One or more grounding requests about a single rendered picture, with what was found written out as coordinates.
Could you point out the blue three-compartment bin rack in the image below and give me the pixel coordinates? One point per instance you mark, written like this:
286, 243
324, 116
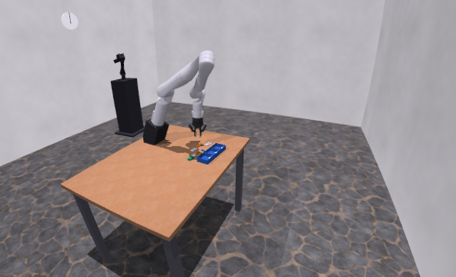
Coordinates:
211, 153

